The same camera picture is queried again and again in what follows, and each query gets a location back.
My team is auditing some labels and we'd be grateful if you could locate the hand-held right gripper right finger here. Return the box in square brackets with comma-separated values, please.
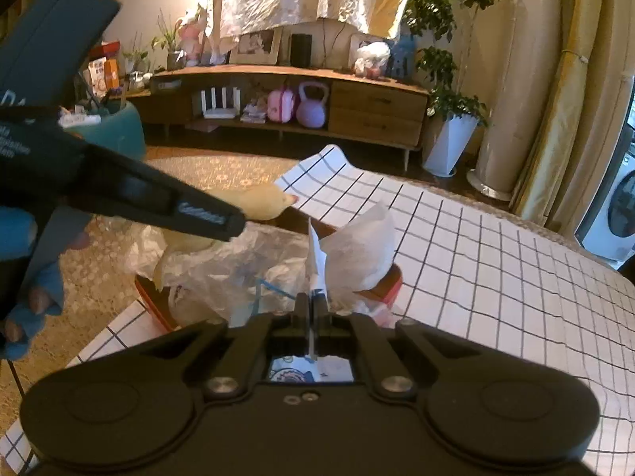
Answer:
[315, 295, 478, 403]

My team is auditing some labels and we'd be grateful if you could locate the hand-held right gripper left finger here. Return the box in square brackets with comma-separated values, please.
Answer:
[131, 294, 309, 402]

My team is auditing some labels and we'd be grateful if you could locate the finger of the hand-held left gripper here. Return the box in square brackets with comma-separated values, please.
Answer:
[64, 145, 247, 242]

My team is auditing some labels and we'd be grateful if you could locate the white packet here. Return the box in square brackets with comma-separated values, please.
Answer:
[306, 217, 329, 362]

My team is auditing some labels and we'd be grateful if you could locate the white gauze cloth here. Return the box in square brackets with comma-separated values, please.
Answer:
[317, 202, 398, 305]

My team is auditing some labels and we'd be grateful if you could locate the orange storage tray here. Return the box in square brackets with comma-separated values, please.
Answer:
[134, 263, 404, 334]

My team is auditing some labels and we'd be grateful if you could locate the person's left hand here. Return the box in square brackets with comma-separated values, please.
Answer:
[0, 208, 92, 362]

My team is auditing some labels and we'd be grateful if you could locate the orange printed box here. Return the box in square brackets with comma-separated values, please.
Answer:
[87, 57, 122, 97]

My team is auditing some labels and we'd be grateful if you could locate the clear plastic bag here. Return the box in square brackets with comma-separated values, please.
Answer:
[166, 225, 312, 328]
[126, 225, 170, 279]

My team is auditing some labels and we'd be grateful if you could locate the small potted plant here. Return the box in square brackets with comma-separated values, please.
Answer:
[121, 35, 150, 77]
[151, 10, 187, 71]

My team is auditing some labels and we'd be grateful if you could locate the teal round table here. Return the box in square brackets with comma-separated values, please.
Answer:
[62, 99, 147, 162]

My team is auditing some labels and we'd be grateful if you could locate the white router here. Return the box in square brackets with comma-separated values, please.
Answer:
[202, 86, 242, 120]

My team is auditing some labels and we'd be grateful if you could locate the pink toy case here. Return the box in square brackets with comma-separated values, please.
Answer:
[267, 84, 298, 122]

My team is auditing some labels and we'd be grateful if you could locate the pink doll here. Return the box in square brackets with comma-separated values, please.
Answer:
[177, 10, 206, 67]

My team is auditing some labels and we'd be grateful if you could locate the purple kettlebell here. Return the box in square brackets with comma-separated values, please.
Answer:
[296, 83, 329, 128]

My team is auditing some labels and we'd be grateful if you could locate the white checked tablecloth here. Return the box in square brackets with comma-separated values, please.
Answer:
[0, 145, 635, 476]

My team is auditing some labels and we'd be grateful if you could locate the black speaker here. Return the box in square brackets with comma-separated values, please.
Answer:
[289, 33, 313, 67]

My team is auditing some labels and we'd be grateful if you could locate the wooden media cabinet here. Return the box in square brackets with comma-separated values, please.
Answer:
[126, 64, 430, 172]

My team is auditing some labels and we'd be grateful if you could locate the tall potted plant white pot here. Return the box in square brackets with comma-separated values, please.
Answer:
[402, 0, 507, 178]

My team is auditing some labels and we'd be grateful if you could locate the white plush toy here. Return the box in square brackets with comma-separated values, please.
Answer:
[354, 41, 391, 79]

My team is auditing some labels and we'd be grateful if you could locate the blue plush toy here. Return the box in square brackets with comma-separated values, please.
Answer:
[387, 35, 418, 80]

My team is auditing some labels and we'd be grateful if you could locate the white washing machine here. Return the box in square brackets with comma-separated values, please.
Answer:
[578, 159, 635, 263]

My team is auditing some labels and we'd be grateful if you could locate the yellow beige curtain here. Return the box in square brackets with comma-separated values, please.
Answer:
[511, 0, 635, 234]

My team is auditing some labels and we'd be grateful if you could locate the white picture frame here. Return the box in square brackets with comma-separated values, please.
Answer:
[231, 29, 283, 65]

